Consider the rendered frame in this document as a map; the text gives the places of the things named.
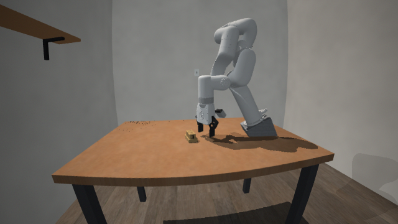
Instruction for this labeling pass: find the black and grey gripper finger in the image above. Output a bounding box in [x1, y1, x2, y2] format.
[209, 116, 219, 137]
[197, 122, 203, 132]

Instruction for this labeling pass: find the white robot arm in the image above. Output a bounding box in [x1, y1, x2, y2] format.
[198, 18, 267, 126]

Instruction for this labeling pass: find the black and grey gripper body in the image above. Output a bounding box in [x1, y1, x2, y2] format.
[197, 103, 215, 125]

